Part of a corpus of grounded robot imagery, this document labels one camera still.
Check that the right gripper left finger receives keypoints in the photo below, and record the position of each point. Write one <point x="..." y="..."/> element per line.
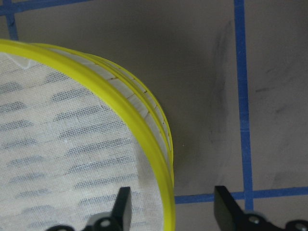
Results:
<point x="118" y="219"/>

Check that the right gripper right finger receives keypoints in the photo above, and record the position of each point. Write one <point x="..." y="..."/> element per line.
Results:
<point x="230" y="217"/>

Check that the yellow steamer layer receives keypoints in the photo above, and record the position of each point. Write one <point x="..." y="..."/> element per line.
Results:
<point x="128" y="97"/>
<point x="64" y="153"/>

